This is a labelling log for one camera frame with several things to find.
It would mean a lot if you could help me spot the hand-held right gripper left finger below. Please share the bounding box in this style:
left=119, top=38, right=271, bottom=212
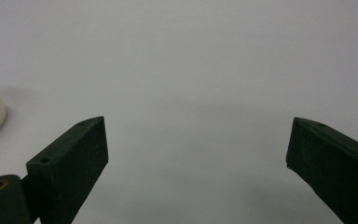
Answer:
left=21, top=116, right=110, bottom=224

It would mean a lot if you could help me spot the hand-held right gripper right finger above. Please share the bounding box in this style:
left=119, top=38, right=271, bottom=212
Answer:
left=285, top=117, right=358, bottom=224

